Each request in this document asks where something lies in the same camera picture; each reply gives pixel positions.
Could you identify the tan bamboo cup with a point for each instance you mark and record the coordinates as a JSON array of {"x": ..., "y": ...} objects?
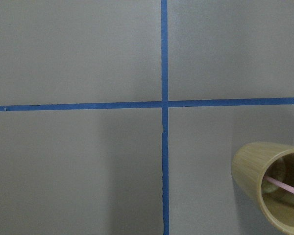
[{"x": 251, "y": 164}]

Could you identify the pink chopstick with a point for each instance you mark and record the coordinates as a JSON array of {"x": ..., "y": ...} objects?
[{"x": 280, "y": 184}]

